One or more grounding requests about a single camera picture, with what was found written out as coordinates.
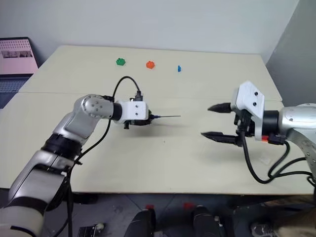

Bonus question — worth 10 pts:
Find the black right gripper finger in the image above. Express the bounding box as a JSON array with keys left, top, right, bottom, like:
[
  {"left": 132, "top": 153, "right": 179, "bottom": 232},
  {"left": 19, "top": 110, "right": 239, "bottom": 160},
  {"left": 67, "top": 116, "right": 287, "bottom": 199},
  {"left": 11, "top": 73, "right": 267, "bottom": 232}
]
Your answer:
[
  {"left": 207, "top": 102, "right": 232, "bottom": 114},
  {"left": 200, "top": 131, "right": 241, "bottom": 147}
]

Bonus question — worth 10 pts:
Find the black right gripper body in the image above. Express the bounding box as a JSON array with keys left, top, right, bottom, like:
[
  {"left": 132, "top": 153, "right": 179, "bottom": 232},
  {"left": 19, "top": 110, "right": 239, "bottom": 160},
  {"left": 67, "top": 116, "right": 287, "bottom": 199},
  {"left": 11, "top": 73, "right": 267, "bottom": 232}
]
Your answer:
[{"left": 233, "top": 108, "right": 256, "bottom": 148}]

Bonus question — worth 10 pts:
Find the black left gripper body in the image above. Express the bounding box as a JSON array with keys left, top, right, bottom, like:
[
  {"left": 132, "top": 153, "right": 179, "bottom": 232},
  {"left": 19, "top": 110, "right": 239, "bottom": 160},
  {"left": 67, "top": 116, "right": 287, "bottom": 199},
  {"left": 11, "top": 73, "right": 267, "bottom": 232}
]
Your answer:
[{"left": 123, "top": 119, "right": 139, "bottom": 130}]

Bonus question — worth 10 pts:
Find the dark rounded shape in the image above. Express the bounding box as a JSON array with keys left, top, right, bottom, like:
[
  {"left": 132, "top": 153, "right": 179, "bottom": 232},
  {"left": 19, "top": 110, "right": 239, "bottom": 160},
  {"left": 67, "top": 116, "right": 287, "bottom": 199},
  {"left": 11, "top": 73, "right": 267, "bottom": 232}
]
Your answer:
[
  {"left": 193, "top": 205, "right": 224, "bottom": 237},
  {"left": 129, "top": 208, "right": 157, "bottom": 237}
]

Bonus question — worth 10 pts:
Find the brown fuzzy shape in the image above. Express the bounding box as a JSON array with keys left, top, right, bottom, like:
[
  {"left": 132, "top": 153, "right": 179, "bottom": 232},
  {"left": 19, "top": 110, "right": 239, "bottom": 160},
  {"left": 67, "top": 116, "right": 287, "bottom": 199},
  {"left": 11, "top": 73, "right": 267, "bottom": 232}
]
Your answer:
[{"left": 250, "top": 195, "right": 316, "bottom": 237}]

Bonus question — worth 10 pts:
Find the open laptop with pink screen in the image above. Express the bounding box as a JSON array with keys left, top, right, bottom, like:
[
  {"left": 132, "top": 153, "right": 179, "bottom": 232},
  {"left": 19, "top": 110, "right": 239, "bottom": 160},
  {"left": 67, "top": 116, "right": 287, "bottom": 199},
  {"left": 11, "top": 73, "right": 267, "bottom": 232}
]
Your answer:
[{"left": 0, "top": 37, "right": 40, "bottom": 110}]

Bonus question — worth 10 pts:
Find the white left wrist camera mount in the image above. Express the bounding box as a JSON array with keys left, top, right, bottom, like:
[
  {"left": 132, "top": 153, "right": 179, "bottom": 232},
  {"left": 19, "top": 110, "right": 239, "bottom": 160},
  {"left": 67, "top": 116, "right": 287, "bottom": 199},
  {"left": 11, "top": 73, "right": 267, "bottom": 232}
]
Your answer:
[{"left": 115, "top": 99, "right": 150, "bottom": 124}]

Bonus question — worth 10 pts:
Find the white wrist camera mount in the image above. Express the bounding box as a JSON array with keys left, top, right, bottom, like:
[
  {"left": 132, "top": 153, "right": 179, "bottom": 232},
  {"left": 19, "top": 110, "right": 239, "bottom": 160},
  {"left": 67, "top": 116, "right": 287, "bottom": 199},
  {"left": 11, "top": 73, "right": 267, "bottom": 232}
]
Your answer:
[
  {"left": 115, "top": 99, "right": 150, "bottom": 124},
  {"left": 230, "top": 80, "right": 265, "bottom": 142}
]

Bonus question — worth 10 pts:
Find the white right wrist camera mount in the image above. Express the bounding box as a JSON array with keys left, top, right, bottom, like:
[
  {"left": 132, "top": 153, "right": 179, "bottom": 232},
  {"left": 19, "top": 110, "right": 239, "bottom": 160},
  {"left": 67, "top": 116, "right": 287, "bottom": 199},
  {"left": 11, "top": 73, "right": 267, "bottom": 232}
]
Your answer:
[{"left": 230, "top": 80, "right": 265, "bottom": 142}]

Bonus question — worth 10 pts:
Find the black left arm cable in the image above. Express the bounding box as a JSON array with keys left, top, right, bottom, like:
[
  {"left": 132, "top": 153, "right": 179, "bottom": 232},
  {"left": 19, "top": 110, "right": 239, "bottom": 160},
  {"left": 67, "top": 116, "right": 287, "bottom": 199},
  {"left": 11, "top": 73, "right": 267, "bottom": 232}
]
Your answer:
[{"left": 49, "top": 76, "right": 146, "bottom": 237}]

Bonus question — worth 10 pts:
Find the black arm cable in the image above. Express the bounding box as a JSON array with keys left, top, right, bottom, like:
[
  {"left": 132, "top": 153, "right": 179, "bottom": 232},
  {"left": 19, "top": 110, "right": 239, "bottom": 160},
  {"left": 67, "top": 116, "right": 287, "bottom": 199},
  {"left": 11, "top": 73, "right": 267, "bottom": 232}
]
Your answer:
[
  {"left": 49, "top": 76, "right": 146, "bottom": 237},
  {"left": 240, "top": 130, "right": 316, "bottom": 186}
]

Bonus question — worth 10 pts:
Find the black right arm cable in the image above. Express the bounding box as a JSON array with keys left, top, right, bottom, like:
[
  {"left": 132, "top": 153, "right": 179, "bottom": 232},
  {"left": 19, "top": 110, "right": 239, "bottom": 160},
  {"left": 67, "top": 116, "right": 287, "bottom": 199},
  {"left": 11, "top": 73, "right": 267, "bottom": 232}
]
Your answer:
[{"left": 240, "top": 130, "right": 316, "bottom": 186}]

